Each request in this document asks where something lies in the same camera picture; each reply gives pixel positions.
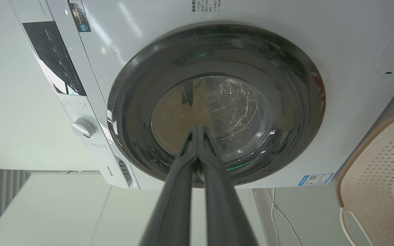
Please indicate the round dark washing machine door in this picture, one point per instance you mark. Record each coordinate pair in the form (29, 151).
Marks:
(217, 85)

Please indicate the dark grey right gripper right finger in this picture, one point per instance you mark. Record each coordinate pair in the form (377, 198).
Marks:
(222, 208)

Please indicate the white cabinet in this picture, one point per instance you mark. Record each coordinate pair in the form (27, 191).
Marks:
(63, 212)

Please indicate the silver washing machine dial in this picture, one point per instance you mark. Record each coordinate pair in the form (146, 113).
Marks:
(83, 127)

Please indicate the white front-load washing machine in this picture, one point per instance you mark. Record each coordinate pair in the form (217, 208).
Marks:
(149, 41)

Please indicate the beige perforated laundry basket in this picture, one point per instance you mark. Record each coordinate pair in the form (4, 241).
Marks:
(375, 177)

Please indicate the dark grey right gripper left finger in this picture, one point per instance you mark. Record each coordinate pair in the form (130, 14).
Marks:
(173, 205)

